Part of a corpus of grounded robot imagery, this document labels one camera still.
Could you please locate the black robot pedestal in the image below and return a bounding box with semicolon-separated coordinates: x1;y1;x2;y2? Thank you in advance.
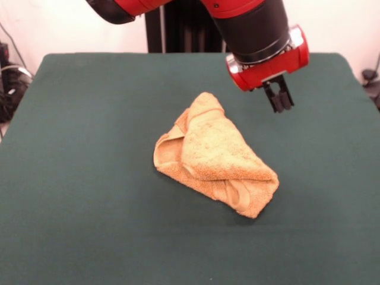
145;5;229;53

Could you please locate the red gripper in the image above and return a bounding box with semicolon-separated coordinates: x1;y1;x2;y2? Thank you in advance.
226;25;311;114

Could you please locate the dark green table cloth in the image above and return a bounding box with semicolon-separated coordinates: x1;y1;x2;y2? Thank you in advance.
0;52;380;285

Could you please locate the thin grey cable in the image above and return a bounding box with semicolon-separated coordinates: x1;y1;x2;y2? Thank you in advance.
0;22;33;78

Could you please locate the black stand base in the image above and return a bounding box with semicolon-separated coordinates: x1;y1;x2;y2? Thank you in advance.
361;69;378;87

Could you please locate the black cable bundle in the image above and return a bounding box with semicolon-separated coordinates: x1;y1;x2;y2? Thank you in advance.
0;61;33;123

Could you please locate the orange terry towel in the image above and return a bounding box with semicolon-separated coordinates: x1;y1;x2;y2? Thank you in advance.
153;91;280;220

